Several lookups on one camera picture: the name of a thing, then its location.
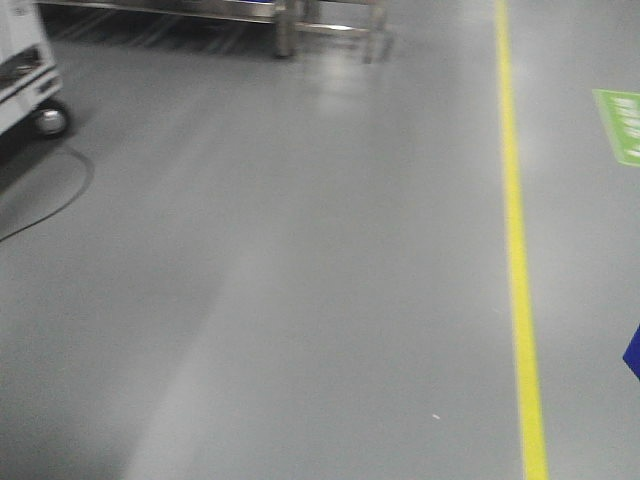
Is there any stainless steel table frame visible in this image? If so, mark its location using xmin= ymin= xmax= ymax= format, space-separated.
xmin=49 ymin=0 xmax=387 ymax=63

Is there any blue plastic bottle-shaped part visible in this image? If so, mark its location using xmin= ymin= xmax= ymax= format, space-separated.
xmin=623 ymin=327 xmax=640 ymax=380

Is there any black floor cable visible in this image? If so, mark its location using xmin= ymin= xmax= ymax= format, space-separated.
xmin=0 ymin=144 xmax=96 ymax=244

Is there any green floor sign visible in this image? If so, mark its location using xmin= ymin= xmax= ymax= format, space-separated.
xmin=593 ymin=89 xmax=639 ymax=167

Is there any white wheeled cart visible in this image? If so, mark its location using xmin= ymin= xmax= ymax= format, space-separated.
xmin=1 ymin=1 xmax=72 ymax=138

